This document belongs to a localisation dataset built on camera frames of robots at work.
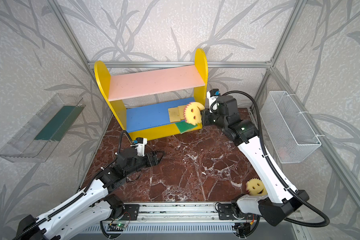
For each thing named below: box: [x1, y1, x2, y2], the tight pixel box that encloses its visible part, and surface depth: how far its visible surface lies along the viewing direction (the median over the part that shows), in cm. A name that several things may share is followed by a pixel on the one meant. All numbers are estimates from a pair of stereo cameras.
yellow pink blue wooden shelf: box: [94, 49, 209, 141], surface depth 81 cm
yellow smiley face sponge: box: [246, 178, 268, 196], surface depth 81 cm
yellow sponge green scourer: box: [175, 122, 203, 135], surface depth 108 cm
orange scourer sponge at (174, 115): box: [168, 107, 181, 123], surface depth 97 cm
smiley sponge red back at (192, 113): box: [183, 102, 205, 126], surface depth 66 cm
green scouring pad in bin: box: [34, 105, 86, 142], surface depth 68 cm
